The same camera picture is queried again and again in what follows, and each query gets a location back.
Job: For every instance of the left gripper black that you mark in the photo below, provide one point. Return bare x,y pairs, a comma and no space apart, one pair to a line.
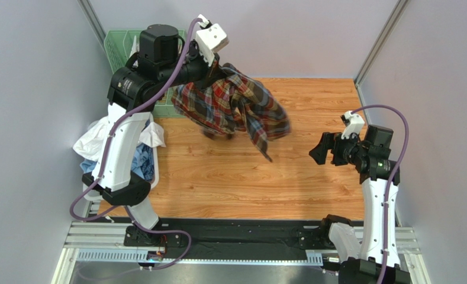
209,74

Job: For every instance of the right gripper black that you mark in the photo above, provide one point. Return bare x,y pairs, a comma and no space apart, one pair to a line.
336,149

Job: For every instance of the plaid long sleeve shirt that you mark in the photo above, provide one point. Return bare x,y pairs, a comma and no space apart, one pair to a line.
231,104

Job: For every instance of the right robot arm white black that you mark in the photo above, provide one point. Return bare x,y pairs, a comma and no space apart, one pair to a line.
375,258

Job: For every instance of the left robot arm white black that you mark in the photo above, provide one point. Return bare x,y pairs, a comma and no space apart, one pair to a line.
164,60

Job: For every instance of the green plastic file organizer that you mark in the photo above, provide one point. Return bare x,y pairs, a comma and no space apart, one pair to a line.
118,46

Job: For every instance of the dark blue patterned shirt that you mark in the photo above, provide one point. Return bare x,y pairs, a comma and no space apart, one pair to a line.
143,162

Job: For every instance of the white shirt in basket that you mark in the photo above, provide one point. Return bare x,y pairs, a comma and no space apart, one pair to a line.
89,145

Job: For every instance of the light blue shirt in basket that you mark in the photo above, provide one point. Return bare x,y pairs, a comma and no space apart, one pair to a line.
87,166

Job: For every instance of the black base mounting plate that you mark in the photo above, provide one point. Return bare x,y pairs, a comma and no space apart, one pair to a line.
222,239

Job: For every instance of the white laundry basket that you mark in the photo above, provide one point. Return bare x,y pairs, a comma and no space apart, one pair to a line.
89,146

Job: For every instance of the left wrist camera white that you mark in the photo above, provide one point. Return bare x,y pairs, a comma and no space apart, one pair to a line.
211,38

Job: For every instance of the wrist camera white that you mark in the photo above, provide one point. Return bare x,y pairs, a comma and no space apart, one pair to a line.
353,124
211,38

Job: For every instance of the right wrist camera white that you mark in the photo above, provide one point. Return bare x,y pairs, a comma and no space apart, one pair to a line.
353,124

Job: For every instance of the aluminium frame rail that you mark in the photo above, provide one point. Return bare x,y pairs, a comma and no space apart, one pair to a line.
93,253

